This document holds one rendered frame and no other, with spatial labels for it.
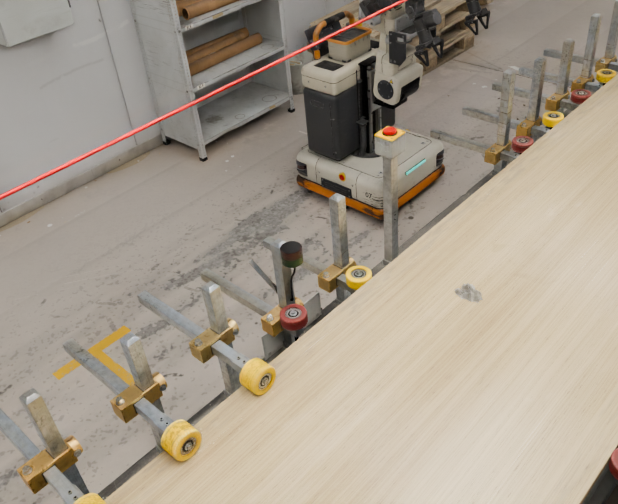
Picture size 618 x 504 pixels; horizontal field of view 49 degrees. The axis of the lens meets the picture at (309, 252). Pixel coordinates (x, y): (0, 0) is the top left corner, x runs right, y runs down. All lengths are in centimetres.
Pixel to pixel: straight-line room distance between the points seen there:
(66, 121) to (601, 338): 345
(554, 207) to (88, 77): 305
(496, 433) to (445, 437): 12
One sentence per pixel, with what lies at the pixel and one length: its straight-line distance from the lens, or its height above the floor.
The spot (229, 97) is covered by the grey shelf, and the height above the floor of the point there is 14.
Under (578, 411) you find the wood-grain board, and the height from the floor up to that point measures 90.
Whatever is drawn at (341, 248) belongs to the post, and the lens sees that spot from 209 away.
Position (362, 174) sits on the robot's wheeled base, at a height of 28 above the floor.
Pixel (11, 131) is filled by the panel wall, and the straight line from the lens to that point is 434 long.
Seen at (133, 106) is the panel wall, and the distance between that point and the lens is 473.
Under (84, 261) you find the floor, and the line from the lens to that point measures 394.
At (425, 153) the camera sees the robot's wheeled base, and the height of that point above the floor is 27.
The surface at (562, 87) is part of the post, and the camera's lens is 322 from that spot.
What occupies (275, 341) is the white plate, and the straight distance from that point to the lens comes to 210.
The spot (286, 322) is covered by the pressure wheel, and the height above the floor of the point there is 90.
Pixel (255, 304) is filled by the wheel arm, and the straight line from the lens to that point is 206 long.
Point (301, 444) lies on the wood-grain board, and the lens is 164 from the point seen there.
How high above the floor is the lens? 222
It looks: 38 degrees down
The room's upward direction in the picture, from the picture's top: 6 degrees counter-clockwise
